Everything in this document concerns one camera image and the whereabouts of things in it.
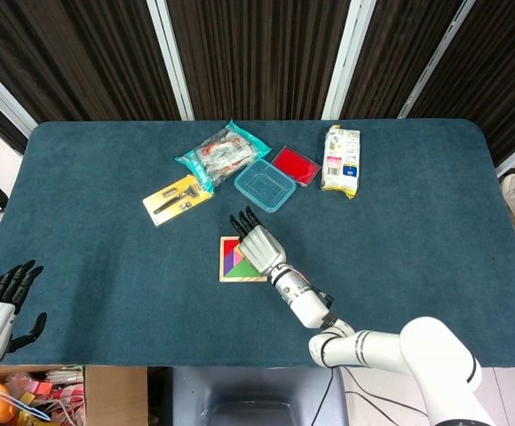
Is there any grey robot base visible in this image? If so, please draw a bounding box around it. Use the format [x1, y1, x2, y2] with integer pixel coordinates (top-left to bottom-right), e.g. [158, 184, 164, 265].
[170, 366, 350, 426]

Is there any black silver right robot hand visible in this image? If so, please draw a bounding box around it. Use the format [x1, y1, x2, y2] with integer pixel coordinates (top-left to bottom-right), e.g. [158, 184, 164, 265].
[229, 206, 288, 277]

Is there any white yellow paper package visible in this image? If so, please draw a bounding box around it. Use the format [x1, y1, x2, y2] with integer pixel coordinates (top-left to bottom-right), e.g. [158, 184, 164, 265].
[320, 124, 361, 200]

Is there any brown cardboard box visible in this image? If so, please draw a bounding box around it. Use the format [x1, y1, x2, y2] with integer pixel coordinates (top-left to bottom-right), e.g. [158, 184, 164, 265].
[83, 365, 148, 426]

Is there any red ink pad box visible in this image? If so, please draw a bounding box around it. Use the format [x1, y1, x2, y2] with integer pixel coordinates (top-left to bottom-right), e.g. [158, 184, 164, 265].
[270, 145, 322, 187]

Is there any yellow razor blister pack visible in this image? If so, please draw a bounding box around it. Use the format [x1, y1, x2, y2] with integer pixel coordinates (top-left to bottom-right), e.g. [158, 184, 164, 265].
[141, 174, 214, 228]

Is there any pile of colourful packets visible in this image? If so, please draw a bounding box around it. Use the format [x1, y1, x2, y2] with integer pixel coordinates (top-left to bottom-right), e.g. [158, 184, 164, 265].
[0, 365, 85, 426]

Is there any black floor cable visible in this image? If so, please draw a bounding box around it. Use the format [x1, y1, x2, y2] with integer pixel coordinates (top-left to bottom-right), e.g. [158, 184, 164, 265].
[321, 367, 434, 426]

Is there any clear blue plastic container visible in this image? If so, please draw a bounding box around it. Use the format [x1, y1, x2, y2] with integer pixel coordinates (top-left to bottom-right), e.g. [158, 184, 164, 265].
[234, 159, 297, 215]

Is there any dark brown divider panel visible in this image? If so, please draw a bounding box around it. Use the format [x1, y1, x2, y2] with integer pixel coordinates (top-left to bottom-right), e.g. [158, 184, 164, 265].
[166, 0, 353, 122]
[341, 0, 467, 120]
[410, 0, 515, 165]
[0, 0, 183, 123]

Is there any wooden tangram frame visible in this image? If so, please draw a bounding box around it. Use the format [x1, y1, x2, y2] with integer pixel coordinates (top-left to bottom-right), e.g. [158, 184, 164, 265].
[218, 235, 269, 283]

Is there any teal clear snack bag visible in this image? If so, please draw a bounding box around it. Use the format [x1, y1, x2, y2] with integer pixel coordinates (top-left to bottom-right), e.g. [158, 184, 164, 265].
[174, 119, 273, 194]

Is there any green triangle tangram piece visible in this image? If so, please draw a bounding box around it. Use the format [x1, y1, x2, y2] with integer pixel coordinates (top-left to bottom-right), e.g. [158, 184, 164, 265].
[231, 259, 261, 278]

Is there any teal table cloth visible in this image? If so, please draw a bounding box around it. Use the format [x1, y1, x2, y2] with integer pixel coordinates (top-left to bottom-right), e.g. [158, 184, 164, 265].
[0, 117, 515, 369]

